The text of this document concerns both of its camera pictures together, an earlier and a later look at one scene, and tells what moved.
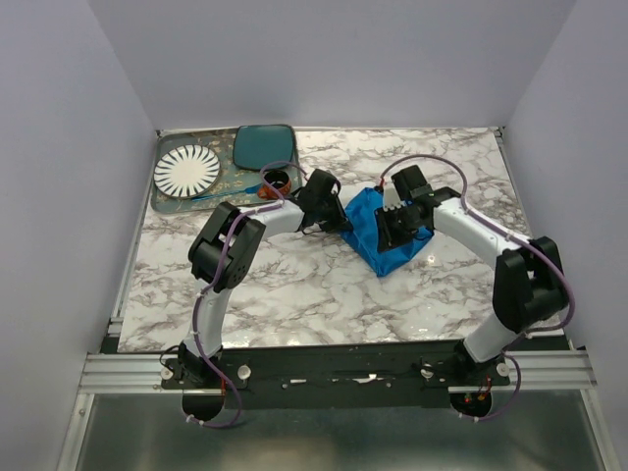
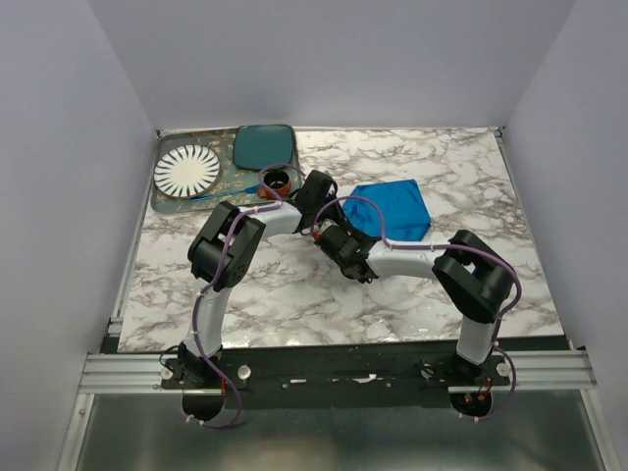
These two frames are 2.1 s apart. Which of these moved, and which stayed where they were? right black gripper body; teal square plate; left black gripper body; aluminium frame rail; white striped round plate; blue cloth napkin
Moved: blue cloth napkin; right black gripper body
Stayed: teal square plate; aluminium frame rail; white striped round plate; left black gripper body
